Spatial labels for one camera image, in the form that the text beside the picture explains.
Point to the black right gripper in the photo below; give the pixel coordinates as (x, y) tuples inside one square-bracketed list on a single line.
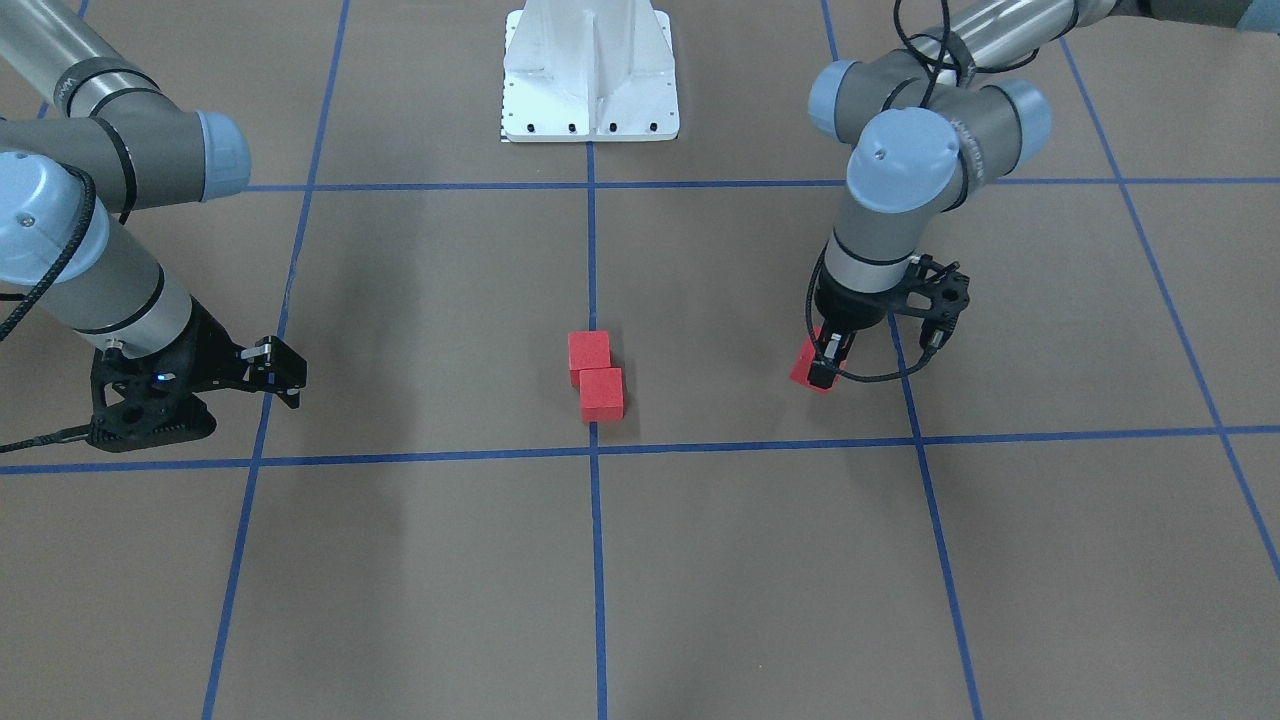
[(213, 350)]

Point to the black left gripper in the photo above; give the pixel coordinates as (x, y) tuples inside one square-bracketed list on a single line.
[(842, 309)]

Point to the red block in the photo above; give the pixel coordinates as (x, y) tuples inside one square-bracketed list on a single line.
[(602, 394), (799, 372), (587, 350)]

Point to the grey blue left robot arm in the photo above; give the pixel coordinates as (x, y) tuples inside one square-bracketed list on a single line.
[(928, 125)]

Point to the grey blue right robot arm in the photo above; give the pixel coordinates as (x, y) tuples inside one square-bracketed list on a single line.
[(70, 184)]

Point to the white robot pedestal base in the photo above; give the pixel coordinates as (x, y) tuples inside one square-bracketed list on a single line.
[(589, 71)]

